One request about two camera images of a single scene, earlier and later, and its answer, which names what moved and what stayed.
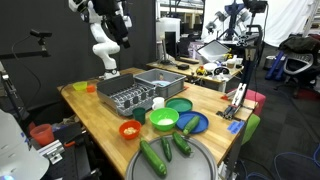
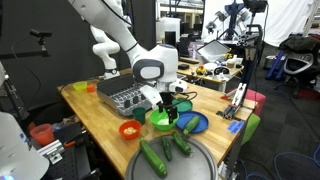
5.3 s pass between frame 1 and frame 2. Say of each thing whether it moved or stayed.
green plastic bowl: stayed
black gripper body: moved
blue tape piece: stayed
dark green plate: stayed
